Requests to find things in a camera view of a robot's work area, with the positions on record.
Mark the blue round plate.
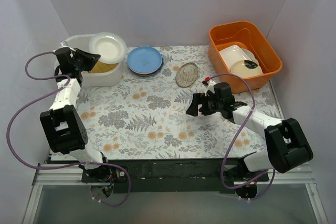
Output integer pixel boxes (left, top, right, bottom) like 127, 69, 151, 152
127, 46, 163, 72

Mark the orange plastic bin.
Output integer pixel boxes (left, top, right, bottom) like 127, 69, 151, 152
208, 21, 282, 90

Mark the cream plate with black mark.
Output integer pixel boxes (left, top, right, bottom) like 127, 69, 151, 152
230, 60, 263, 78

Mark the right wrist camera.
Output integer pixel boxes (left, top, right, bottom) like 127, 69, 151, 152
202, 77, 216, 94

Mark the white scalloped bowl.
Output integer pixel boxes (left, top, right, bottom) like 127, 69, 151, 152
89, 32, 127, 64

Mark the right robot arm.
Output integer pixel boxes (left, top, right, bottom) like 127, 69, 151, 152
186, 81, 313, 181

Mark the woven bamboo tray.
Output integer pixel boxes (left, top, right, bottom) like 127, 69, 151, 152
89, 61, 118, 73

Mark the speckled ceramic saucer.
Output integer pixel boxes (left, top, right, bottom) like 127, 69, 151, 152
175, 62, 199, 88

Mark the white rectangular dish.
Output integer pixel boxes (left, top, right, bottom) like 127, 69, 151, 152
219, 45, 256, 69

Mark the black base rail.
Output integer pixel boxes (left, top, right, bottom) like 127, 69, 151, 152
81, 158, 260, 194

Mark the floral table mat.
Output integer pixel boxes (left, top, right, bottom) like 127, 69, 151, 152
77, 46, 266, 159

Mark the pink plate under blue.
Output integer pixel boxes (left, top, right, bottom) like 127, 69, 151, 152
129, 65, 163, 77

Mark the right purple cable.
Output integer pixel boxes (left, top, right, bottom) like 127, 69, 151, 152
204, 73, 276, 200

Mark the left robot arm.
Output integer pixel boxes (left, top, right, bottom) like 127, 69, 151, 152
40, 47, 112, 182

